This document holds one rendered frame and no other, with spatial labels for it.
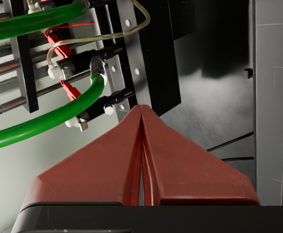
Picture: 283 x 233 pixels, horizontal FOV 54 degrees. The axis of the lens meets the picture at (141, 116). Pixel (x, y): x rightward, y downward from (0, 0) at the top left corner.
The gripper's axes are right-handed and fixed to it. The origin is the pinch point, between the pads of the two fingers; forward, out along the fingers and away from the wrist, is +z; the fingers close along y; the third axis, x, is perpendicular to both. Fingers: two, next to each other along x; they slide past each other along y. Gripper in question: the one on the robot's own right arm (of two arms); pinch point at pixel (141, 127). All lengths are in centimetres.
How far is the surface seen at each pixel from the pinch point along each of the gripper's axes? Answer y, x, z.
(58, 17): 6.9, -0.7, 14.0
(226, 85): -16.3, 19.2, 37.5
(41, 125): 8.4, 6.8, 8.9
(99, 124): 12, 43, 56
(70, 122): 10.9, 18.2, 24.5
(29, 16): 8.7, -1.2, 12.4
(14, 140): 10.3, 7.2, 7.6
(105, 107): 5.7, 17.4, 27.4
